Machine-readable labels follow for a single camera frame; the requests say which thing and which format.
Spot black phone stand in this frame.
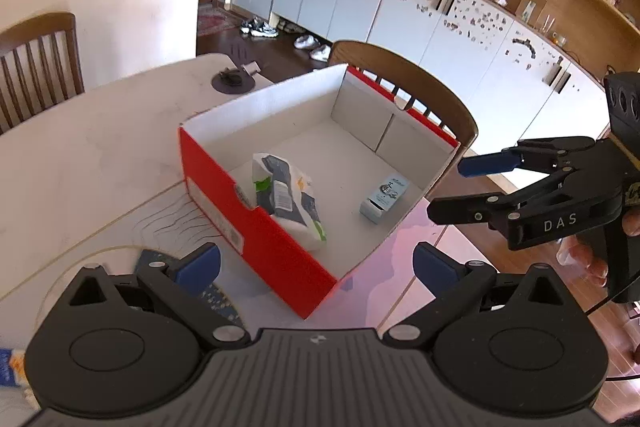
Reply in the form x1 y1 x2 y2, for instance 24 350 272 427
212 62 260 95

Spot white storage cabinets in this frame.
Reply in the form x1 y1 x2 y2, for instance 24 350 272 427
232 0 608 154

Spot small light blue carton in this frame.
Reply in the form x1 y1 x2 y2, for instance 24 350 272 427
359 173 409 223

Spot wooden chair near cabinets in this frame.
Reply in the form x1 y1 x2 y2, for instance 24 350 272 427
329 40 478 155

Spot blue patterned table mat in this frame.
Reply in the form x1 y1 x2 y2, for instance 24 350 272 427
1 184 447 349

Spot pair of sneakers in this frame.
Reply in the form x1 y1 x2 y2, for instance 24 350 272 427
240 17 279 38

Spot red door rug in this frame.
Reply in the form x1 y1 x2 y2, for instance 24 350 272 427
198 3 242 37

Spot wooden chair by wall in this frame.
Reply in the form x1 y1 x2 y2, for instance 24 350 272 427
0 12 85 133

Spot person's right hand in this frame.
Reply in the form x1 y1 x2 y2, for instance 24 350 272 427
563 207 639 295

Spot white slippers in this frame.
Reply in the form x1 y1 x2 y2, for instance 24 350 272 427
294 35 332 63

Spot red cardboard box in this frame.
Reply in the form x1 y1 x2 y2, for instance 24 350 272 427
179 64 459 317

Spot blue orange snack packet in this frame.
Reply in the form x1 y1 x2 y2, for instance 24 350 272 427
0 348 29 388

